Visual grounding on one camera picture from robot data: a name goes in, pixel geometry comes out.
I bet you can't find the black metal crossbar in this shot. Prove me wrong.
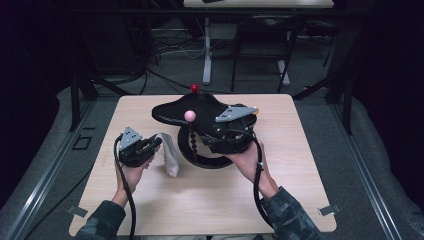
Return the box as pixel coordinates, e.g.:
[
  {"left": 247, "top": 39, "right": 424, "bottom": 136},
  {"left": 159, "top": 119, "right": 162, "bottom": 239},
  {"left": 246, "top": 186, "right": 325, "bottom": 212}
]
[{"left": 43, "top": 8, "right": 371, "bottom": 17}]

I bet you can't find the grey cleaning cloth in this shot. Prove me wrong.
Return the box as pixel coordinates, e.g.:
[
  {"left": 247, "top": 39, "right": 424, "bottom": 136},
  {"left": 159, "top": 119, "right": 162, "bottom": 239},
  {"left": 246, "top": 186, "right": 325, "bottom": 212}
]
[{"left": 158, "top": 132, "right": 181, "bottom": 178}]

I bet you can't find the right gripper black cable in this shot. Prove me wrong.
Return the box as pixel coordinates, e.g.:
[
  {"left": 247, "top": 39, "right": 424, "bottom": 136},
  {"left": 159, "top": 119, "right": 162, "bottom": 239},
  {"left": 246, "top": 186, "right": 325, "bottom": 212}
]
[{"left": 229, "top": 128, "right": 278, "bottom": 231}]

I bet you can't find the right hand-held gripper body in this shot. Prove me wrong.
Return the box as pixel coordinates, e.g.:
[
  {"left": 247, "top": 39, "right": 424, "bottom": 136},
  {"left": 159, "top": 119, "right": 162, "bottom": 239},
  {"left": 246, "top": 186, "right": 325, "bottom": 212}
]
[{"left": 205, "top": 104, "right": 260, "bottom": 155}]

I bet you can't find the black metal frame post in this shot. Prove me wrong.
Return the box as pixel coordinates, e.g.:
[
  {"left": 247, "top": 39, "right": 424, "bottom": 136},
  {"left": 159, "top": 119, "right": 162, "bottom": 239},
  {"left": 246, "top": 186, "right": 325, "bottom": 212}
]
[
  {"left": 68, "top": 71, "right": 131, "bottom": 133},
  {"left": 293, "top": 66, "right": 354, "bottom": 136}
]

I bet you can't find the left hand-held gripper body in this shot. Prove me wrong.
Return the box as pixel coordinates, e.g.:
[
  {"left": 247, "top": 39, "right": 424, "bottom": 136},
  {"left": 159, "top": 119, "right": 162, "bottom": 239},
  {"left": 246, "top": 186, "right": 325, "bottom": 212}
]
[{"left": 117, "top": 126, "right": 153, "bottom": 168}]

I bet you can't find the black wavy tray stand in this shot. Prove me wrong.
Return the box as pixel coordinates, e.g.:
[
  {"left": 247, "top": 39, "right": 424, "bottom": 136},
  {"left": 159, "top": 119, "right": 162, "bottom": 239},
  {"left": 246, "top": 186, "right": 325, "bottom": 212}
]
[{"left": 151, "top": 83, "right": 260, "bottom": 169}]

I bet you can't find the white background table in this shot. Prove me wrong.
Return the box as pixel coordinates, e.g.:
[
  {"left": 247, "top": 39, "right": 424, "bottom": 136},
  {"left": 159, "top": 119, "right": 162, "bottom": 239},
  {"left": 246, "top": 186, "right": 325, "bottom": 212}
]
[{"left": 183, "top": 0, "right": 335, "bottom": 87}]

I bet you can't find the person's right hand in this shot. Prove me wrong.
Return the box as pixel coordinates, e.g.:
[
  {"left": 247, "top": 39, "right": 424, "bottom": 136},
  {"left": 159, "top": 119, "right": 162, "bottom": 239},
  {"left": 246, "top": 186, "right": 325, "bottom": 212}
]
[{"left": 226, "top": 139, "right": 280, "bottom": 199}]

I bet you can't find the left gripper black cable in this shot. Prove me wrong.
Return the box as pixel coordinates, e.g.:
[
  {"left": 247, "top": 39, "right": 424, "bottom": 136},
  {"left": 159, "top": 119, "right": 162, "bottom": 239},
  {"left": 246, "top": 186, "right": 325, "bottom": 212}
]
[{"left": 113, "top": 134, "right": 138, "bottom": 240}]

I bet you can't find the thin black floor cable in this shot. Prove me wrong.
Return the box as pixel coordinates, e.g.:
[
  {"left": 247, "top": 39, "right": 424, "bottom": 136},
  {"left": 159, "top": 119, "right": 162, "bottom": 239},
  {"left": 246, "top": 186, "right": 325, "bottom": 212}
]
[{"left": 24, "top": 163, "right": 96, "bottom": 240}]

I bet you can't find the tangle of floor cables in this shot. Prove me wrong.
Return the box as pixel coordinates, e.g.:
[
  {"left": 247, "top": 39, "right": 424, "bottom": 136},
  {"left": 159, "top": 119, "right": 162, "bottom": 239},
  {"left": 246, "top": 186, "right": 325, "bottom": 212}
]
[{"left": 146, "top": 31, "right": 209, "bottom": 69}]

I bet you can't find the aluminium floor rail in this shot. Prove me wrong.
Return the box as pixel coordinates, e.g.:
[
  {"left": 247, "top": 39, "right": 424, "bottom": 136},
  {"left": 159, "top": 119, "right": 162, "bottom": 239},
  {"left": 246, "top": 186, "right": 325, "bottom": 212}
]
[
  {"left": 3, "top": 99, "right": 98, "bottom": 240},
  {"left": 328, "top": 99, "right": 404, "bottom": 240}
]

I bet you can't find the black chair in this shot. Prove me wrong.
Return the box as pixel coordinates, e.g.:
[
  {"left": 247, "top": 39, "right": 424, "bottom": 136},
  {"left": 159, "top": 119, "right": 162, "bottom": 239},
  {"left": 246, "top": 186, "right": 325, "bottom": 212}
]
[{"left": 230, "top": 14, "right": 306, "bottom": 94}]

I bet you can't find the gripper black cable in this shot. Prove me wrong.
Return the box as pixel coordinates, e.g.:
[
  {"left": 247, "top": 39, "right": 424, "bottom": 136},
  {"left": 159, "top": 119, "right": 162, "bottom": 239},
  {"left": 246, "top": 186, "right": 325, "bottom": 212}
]
[
  {"left": 113, "top": 134, "right": 138, "bottom": 240},
  {"left": 229, "top": 128, "right": 278, "bottom": 231}
]

